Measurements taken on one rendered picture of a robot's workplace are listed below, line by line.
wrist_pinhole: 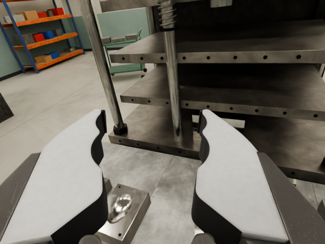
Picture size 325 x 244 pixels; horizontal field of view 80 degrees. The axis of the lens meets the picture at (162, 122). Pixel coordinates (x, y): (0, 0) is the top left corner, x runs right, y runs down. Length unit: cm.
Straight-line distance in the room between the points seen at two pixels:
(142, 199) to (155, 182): 16
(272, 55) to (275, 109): 25
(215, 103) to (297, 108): 35
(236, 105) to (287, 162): 36
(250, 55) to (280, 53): 11
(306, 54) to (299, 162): 50
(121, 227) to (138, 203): 10
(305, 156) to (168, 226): 75
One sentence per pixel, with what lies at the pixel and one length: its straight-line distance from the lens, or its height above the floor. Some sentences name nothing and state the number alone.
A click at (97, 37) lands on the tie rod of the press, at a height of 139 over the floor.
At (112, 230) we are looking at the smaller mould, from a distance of 78.
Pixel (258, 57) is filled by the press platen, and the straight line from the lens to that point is 94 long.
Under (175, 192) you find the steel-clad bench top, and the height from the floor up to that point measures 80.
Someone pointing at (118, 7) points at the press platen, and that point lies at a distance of 112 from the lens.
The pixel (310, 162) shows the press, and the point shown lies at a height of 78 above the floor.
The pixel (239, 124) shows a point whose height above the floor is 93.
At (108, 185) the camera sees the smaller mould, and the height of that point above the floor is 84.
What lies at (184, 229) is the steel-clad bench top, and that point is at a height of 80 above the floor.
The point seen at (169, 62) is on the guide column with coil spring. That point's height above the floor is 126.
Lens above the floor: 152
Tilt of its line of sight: 32 degrees down
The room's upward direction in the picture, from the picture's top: 8 degrees counter-clockwise
